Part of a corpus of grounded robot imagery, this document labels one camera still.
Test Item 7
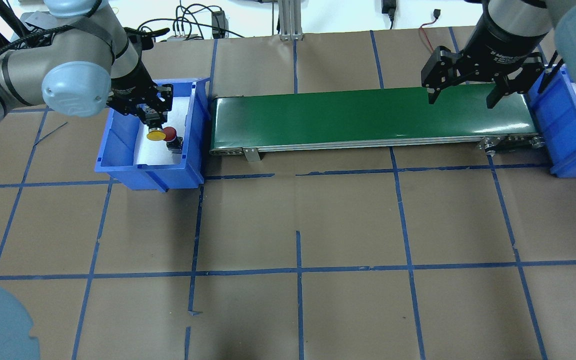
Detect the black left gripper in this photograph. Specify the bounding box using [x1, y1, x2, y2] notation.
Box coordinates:
[106, 83, 174, 126]

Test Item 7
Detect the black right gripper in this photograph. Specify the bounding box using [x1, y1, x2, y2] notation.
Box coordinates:
[421, 46, 546, 109]

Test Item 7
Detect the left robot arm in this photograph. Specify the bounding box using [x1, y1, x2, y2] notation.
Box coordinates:
[0, 0, 174, 141]

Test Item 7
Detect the green conveyor belt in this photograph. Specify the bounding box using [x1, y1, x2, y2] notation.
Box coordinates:
[210, 84, 546, 161]

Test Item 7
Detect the white foam pad left bin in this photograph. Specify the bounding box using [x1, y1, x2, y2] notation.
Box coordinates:
[134, 96, 190, 166]

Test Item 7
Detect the blue left plastic bin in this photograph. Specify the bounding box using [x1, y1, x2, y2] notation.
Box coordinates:
[94, 77, 210, 192]

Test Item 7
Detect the blue plastic bin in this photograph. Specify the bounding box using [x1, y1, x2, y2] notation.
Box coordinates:
[94, 77, 210, 192]
[527, 66, 576, 178]

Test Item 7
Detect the blue right plastic bin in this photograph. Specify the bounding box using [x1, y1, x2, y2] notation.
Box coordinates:
[527, 66, 576, 178]

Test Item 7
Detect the red push button switch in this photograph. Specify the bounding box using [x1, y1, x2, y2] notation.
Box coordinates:
[162, 126, 183, 154]

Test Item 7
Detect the aluminium frame post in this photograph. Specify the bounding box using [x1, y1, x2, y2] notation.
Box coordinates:
[278, 0, 304, 41]

